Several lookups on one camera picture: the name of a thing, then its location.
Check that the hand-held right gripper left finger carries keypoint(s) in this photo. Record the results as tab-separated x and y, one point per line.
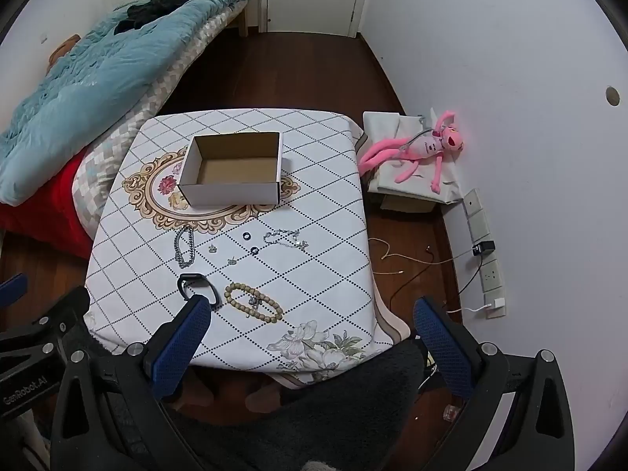
181	343

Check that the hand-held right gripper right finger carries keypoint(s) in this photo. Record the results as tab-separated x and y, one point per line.
441	343

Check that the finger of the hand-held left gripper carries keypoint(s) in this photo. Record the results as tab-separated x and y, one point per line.
12	288
73	304

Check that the small silver pendant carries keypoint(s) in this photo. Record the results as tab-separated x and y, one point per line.
252	301

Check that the cardboard box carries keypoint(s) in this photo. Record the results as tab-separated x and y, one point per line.
230	194

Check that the person's left foot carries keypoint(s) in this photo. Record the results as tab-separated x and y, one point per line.
194	396

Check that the person's foot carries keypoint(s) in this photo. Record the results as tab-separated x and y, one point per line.
262	400
194	396

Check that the white charger plug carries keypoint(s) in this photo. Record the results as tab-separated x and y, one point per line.
495	305

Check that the small clear plastic wrapper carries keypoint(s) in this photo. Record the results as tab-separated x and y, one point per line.
451	412

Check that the red blanket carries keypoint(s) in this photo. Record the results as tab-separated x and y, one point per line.
49	216

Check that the person's right foot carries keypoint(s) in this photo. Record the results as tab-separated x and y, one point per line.
262	400

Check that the black charger plug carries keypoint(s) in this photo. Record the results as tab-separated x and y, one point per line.
483	248

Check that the dark grey fleece clothing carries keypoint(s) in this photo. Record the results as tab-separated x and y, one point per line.
319	427

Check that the white diamond-pattern printed tablecloth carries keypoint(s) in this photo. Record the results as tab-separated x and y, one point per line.
304	196

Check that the pink plush toy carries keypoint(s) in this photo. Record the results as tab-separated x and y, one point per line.
429	146

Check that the light blue quilt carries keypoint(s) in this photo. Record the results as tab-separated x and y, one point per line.
98	83

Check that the brown plush toy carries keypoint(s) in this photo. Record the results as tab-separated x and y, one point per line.
61	49

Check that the black clothing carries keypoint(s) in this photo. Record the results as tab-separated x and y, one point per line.
152	7

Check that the wooden bed leg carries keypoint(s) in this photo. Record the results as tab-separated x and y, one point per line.
243	19

